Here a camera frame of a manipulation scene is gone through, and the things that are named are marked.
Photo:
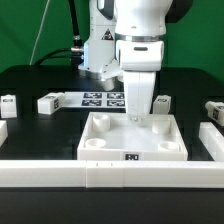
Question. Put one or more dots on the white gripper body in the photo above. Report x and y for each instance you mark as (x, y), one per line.
(139, 62)

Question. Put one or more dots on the white square tabletop tray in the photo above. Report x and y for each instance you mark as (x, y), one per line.
(115, 136)

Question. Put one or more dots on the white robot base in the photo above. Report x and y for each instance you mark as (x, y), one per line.
(99, 49)

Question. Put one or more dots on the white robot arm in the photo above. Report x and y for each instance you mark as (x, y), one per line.
(145, 21)

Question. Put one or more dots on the white marker sheet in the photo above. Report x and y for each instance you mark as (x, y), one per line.
(94, 100)

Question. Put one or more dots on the white right fence piece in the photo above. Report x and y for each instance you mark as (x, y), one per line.
(213, 140)

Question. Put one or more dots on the white fence piece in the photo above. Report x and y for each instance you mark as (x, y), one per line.
(3, 131)
(213, 140)

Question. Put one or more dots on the white front fence bar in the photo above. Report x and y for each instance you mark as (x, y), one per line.
(118, 174)

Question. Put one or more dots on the white left fence piece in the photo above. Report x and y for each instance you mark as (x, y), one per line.
(3, 131)

